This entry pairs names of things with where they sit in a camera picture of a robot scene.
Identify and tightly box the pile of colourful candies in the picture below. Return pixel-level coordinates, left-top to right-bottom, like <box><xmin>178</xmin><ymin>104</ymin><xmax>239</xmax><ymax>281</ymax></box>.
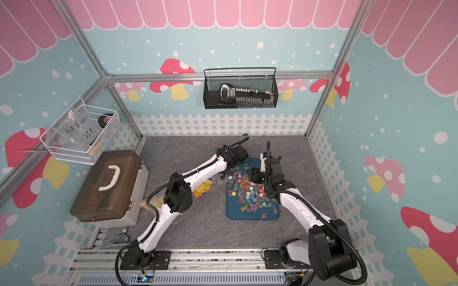
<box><xmin>227</xmin><ymin>171</ymin><xmax>279</xmax><ymax>219</ymax></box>

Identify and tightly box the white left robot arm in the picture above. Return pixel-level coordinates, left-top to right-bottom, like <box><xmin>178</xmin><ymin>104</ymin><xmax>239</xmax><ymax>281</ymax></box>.
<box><xmin>114</xmin><ymin>141</ymin><xmax>248</xmax><ymax>271</ymax></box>

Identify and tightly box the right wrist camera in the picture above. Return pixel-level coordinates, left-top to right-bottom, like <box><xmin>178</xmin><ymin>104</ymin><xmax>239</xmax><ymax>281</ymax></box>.
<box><xmin>260</xmin><ymin>151</ymin><xmax>269</xmax><ymax>173</ymax></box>

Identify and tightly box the black tape roll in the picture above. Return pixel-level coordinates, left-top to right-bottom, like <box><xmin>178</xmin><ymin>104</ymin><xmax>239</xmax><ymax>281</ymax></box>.
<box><xmin>98</xmin><ymin>113</ymin><xmax>113</xmax><ymax>129</ymax></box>

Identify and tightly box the yellow duck ziploc bag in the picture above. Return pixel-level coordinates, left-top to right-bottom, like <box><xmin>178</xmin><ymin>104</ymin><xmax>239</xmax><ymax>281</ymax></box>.
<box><xmin>193</xmin><ymin>180</ymin><xmax>214</xmax><ymax>198</ymax></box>

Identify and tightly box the clear ziploc bag with candies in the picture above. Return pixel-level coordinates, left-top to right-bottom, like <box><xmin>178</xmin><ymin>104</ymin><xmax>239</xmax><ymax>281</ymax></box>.
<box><xmin>139</xmin><ymin>195</ymin><xmax>164</xmax><ymax>210</ymax></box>

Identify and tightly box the socket wrench set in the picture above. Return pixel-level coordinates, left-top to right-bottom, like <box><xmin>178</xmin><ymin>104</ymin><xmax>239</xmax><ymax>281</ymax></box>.
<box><xmin>219</xmin><ymin>84</ymin><xmax>277</xmax><ymax>108</ymax></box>

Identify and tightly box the white wire basket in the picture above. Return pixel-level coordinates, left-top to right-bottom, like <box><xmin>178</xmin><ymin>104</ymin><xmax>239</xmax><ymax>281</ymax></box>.
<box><xmin>39</xmin><ymin>98</ymin><xmax>121</xmax><ymax>166</ymax></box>

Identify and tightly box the brown toolbox with white handle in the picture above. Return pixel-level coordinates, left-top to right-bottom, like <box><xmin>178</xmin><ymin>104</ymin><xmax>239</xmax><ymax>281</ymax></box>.
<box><xmin>70</xmin><ymin>150</ymin><xmax>149</xmax><ymax>229</ymax></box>

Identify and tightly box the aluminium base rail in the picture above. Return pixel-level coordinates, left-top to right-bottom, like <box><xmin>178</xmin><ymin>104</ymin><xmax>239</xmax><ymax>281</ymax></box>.
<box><xmin>67</xmin><ymin>246</ymin><xmax>369</xmax><ymax>286</ymax></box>

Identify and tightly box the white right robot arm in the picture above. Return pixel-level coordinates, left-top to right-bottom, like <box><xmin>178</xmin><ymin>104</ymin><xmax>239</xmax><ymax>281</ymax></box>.
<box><xmin>249</xmin><ymin>151</ymin><xmax>368</xmax><ymax>286</ymax></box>

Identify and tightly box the teal plastic tray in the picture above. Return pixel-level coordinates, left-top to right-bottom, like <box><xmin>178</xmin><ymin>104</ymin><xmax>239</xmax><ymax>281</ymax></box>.
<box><xmin>226</xmin><ymin>158</ymin><xmax>280</xmax><ymax>221</ymax></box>

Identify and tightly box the black wire mesh basket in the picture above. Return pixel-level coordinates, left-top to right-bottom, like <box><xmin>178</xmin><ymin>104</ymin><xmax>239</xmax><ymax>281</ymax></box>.
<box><xmin>203</xmin><ymin>67</ymin><xmax>279</xmax><ymax>109</ymax></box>

